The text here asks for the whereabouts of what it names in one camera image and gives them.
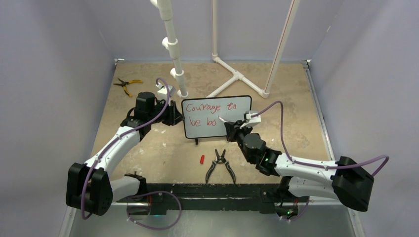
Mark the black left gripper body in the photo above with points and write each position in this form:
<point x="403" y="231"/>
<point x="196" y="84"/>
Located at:
<point x="167" y="113"/>

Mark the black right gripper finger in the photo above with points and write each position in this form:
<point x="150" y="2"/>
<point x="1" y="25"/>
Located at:
<point x="235" y="125"/>
<point x="230" y="133"/>

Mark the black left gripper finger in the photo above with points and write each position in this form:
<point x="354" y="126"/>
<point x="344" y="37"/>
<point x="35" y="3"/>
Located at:
<point x="174" y="111"/>
<point x="175" y="119"/>

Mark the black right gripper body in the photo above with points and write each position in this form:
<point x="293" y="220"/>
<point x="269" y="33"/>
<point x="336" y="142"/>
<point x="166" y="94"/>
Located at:
<point x="240" y="135"/>

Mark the black framed whiteboard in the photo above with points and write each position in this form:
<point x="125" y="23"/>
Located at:
<point x="203" y="115"/>

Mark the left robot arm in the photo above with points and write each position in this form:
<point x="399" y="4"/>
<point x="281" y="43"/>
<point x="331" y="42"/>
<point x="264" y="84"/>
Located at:
<point x="88" y="185"/>

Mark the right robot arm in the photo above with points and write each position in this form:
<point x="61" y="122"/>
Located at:
<point x="343" y="180"/>

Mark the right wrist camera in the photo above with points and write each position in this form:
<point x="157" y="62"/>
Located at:
<point x="251" y="119"/>

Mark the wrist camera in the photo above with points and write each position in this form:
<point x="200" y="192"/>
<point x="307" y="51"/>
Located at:
<point x="251" y="119"/>
<point x="164" y="91"/>

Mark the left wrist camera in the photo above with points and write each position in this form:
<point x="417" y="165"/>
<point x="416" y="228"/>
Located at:
<point x="164" y="91"/>

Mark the white PVC pipe frame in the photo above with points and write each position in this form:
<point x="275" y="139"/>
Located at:
<point x="171" y="44"/>

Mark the yellow handled needle-nose pliers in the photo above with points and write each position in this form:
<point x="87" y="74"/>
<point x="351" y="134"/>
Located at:
<point x="124" y="85"/>

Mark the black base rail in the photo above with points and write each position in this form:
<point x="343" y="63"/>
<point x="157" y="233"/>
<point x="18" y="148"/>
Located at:
<point x="264" y="198"/>

